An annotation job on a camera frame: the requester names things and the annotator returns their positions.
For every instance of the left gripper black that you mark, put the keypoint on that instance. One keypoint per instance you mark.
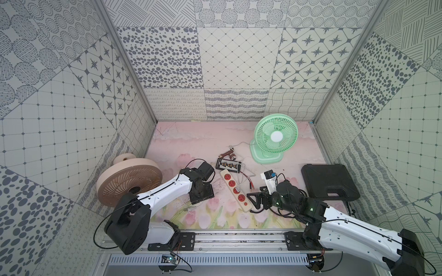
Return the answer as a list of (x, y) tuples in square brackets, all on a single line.
[(202, 192)]

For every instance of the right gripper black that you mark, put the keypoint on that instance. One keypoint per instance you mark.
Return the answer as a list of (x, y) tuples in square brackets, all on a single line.
[(265, 195)]

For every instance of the cream power strip red sockets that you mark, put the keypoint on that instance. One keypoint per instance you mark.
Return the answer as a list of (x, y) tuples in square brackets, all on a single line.
[(234, 188)]

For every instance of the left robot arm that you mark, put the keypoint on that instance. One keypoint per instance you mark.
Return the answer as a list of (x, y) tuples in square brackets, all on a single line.
[(129, 225)]

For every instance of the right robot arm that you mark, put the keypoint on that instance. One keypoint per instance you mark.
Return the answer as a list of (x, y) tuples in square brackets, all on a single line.
[(327, 228)]

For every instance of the red banana plug leads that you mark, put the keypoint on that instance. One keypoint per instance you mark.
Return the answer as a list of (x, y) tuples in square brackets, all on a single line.
[(251, 186)]

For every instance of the green desk fan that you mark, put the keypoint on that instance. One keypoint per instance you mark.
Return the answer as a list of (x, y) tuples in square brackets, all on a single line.
[(273, 136)]

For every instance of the beige desk fan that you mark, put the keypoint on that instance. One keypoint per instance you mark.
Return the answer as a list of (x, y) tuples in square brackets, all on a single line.
[(128, 174)]

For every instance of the dark red clamp tool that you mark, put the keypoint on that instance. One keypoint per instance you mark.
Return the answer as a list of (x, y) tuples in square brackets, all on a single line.
[(228, 154)]

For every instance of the black tool case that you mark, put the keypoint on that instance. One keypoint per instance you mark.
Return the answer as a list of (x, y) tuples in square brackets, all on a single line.
[(329, 182)]

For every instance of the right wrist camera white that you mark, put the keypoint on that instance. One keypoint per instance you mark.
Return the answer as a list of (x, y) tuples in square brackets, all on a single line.
[(270, 180)]

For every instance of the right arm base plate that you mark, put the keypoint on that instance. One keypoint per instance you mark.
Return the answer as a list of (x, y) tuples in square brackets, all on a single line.
[(298, 241)]

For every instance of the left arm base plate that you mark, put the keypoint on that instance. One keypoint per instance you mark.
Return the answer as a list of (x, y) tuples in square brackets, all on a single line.
[(183, 241)]

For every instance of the aluminium mounting rail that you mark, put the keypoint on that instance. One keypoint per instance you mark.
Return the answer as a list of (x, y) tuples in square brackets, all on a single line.
[(272, 241)]

